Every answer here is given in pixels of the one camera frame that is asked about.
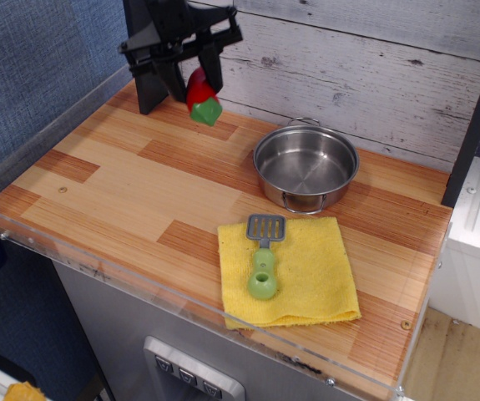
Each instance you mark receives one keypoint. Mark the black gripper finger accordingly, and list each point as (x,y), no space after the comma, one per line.
(209,58)
(169,73)

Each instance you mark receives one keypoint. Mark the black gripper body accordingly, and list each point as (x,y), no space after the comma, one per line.
(179,31)

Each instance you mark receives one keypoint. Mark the red toy chili pepper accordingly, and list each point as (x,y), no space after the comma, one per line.
(202,102)

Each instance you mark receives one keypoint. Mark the stainless steel pot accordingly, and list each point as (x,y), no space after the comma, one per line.
(305,167)

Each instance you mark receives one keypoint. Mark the clear acrylic guard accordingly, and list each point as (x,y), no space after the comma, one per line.
(141,197)

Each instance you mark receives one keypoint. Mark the green grey toy spatula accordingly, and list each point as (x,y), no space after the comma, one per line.
(265,229)

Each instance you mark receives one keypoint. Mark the yellow cloth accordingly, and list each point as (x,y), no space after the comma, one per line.
(315,284)

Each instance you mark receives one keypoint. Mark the grey toy cabinet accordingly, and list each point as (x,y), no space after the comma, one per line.
(271,364)

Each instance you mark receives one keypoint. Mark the silver button panel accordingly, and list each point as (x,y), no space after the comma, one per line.
(200,380)

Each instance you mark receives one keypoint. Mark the black yellow object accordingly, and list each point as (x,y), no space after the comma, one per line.
(16,383)

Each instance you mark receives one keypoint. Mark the white metal box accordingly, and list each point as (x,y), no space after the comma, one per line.
(455,288)

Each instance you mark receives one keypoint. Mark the dark left frame post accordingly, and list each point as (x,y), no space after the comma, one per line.
(150,90)

